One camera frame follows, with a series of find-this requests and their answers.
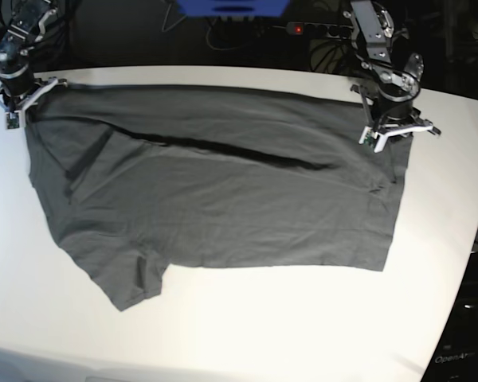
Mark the grey T-shirt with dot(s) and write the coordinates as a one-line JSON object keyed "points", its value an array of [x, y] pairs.
{"points": [[135, 179]]}

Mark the blue plastic box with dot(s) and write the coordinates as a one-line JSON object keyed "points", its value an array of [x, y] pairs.
{"points": [[231, 8]]}

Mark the black power strip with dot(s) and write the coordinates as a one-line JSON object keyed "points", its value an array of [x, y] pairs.
{"points": [[319, 30]]}

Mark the black OpenArm labelled box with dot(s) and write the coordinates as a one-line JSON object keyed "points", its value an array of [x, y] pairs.
{"points": [[456, 355]]}

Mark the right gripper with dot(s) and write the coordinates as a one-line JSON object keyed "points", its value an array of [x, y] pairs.
{"points": [[17, 80]]}

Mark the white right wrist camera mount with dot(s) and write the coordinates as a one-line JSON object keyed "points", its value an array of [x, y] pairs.
{"points": [[15, 107]]}

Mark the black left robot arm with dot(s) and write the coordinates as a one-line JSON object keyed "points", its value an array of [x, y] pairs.
{"points": [[383, 53]]}

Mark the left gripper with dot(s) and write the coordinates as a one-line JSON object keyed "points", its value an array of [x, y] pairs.
{"points": [[394, 104]]}

